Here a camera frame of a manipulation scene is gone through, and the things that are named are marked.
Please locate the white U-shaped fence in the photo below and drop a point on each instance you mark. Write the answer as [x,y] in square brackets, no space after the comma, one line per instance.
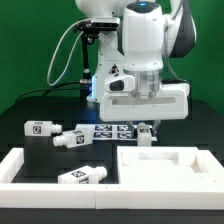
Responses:
[195,195]

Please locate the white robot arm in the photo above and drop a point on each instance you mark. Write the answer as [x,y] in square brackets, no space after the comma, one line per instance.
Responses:
[136,41]

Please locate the white square tabletop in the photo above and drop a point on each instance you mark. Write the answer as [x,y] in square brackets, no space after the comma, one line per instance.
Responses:
[150,165]

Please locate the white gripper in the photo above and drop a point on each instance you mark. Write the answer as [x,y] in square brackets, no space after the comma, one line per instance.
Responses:
[169,103]

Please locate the black camera on stand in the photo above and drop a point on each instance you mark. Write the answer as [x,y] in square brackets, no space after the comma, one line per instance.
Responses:
[93,40]

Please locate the paper with marker tags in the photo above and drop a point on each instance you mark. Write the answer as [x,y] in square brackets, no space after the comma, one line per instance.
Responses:
[109,131]

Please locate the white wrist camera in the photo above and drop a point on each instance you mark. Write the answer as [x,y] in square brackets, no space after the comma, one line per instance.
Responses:
[119,83]

